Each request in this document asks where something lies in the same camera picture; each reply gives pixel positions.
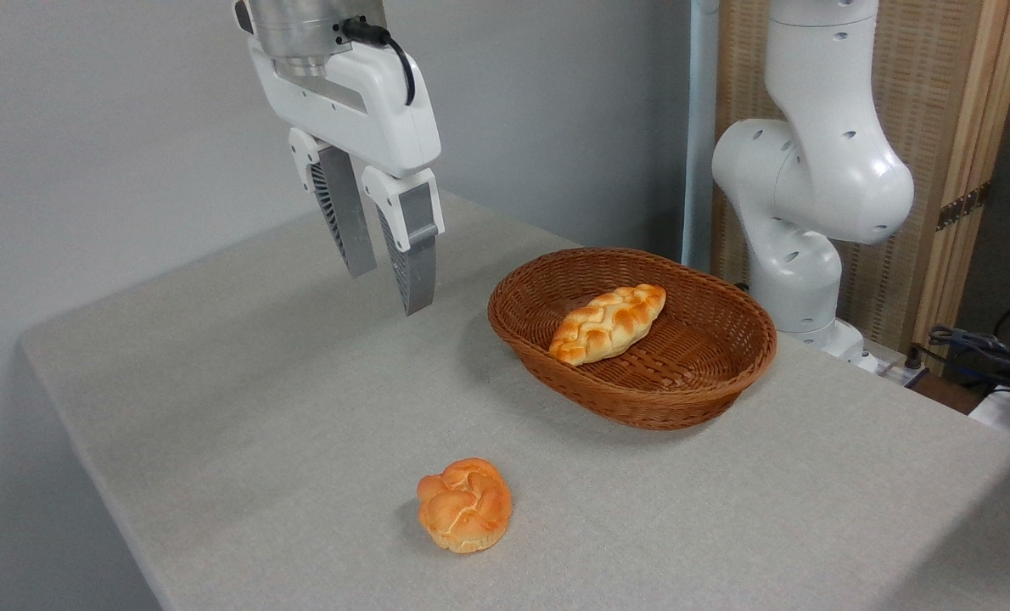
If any white power strip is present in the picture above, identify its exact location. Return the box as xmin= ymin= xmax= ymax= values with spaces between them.
xmin=860 ymin=352 xmax=930 ymax=389

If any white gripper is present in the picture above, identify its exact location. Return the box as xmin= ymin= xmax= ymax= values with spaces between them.
xmin=233 ymin=0 xmax=446 ymax=317

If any bundle of dark cables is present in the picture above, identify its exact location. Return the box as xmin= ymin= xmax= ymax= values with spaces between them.
xmin=928 ymin=293 xmax=1010 ymax=401

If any brown oval wicker basket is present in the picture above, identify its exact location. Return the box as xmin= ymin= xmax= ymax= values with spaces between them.
xmin=487 ymin=247 xmax=778 ymax=432

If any round knotted bread roll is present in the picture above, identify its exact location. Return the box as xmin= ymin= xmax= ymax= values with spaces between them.
xmin=417 ymin=458 xmax=513 ymax=555

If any long braided bread loaf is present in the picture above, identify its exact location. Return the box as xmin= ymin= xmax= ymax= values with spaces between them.
xmin=548 ymin=283 xmax=668 ymax=367

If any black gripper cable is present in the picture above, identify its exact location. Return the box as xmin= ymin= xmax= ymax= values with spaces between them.
xmin=339 ymin=17 xmax=418 ymax=108

